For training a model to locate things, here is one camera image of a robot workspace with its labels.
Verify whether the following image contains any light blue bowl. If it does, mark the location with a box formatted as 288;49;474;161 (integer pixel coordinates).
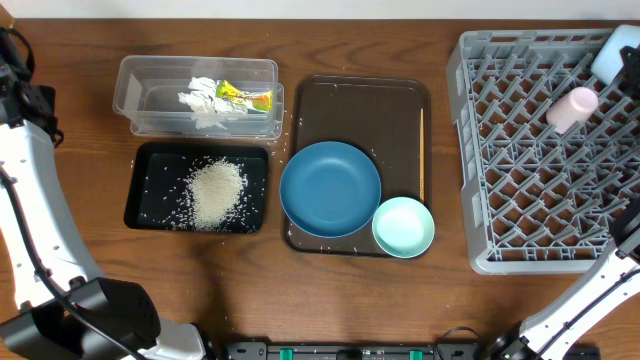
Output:
591;25;640;85

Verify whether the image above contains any pink cup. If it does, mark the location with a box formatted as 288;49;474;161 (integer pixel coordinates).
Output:
546;87;599;134

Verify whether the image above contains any white tissue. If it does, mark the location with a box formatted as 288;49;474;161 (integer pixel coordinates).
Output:
178;77;220;129
211;97;248;114

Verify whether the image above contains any white rice pile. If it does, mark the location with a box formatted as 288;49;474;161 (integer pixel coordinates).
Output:
139;155;266;234

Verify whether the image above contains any wooden chopstick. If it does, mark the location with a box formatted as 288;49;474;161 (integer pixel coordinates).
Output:
419;108;425;204

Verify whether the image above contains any green yellow snack wrapper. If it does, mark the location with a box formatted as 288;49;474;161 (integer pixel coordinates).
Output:
216;80;273;113

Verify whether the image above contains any mint green bowl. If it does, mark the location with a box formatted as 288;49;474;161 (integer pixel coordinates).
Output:
371;197;435;259

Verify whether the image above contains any dark blue plate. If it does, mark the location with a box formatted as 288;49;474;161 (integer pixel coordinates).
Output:
279;141;382;238

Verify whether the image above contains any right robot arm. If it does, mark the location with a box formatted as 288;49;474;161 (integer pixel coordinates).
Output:
478;45;639;360

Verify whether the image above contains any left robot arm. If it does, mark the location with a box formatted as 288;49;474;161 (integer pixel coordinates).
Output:
1;62;206;359

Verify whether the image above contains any grey dishwasher rack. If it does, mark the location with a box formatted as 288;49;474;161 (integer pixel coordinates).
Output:
446;29;639;275

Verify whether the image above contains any clear plastic bin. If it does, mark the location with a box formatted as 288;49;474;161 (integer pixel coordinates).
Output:
113;55;284;140

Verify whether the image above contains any black plastic tray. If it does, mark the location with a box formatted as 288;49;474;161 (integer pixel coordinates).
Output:
124;142;268;233

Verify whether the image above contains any brown serving tray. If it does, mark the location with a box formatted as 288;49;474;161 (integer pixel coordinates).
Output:
283;75;432;258

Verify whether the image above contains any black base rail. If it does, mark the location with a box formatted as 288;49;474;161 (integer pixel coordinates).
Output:
222;340;602;360

